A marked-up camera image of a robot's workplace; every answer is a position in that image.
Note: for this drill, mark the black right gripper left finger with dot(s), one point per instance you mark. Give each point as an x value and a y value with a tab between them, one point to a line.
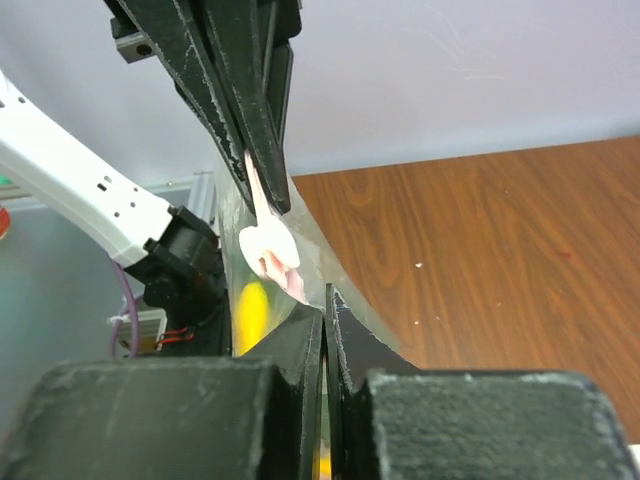
156	418

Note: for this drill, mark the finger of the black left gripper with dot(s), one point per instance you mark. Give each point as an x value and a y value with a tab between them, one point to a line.
175	33
248	45

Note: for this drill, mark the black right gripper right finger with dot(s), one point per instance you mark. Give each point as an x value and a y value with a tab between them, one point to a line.
392	420

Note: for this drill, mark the clear zip top bag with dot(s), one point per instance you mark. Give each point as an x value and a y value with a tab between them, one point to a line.
322	354

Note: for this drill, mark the aluminium table frame rail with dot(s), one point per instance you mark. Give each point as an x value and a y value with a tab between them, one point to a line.
199	195

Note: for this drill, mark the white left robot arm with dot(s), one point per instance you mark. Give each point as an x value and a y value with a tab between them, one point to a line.
173	253

